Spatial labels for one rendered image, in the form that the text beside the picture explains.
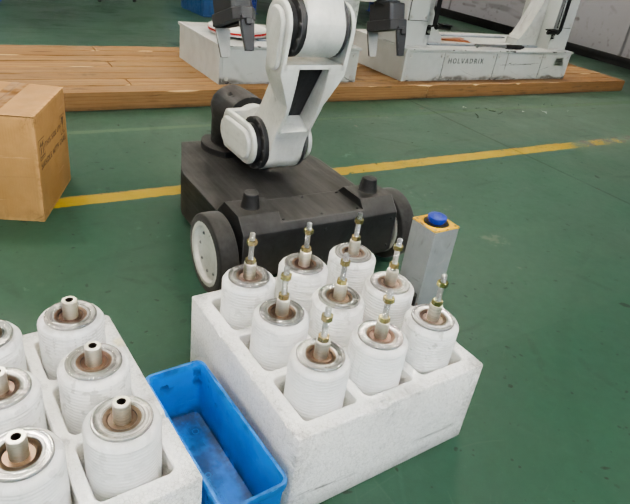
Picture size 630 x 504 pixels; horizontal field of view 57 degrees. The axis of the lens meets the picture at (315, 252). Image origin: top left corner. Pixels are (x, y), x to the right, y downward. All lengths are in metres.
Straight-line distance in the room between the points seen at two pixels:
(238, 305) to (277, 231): 0.38
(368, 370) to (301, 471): 0.18
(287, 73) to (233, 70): 1.56
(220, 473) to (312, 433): 0.23
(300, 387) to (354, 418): 0.10
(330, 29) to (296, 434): 0.90
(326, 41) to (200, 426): 0.87
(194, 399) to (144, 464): 0.34
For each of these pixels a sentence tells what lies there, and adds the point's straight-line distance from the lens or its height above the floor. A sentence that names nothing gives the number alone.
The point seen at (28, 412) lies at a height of 0.24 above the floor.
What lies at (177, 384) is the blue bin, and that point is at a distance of 1.07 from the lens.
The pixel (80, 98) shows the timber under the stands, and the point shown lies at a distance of 2.68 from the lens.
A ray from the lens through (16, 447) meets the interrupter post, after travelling 0.75.
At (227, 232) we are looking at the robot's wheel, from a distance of 1.33.
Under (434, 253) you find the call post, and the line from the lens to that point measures 1.21.
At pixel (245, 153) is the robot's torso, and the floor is 0.26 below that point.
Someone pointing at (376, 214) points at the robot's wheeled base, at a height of 0.18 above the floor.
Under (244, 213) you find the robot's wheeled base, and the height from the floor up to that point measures 0.21.
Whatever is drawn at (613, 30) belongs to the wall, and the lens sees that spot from 6.54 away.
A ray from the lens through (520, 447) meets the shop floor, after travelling 1.23.
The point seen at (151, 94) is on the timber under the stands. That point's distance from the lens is 2.75.
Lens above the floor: 0.82
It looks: 30 degrees down
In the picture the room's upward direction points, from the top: 8 degrees clockwise
